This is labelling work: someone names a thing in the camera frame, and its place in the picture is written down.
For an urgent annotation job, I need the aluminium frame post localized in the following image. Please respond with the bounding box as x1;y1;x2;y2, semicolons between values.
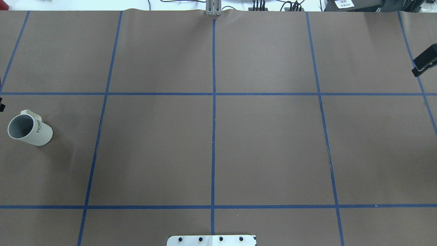
205;0;223;16

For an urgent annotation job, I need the white ribbed mug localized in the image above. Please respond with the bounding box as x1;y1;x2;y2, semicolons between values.
7;110;53;146

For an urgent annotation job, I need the black box white label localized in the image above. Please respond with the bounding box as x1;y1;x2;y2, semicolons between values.
323;0;382;12

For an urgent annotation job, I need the white camera stand pedestal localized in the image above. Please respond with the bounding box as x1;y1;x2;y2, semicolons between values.
166;235;257;246

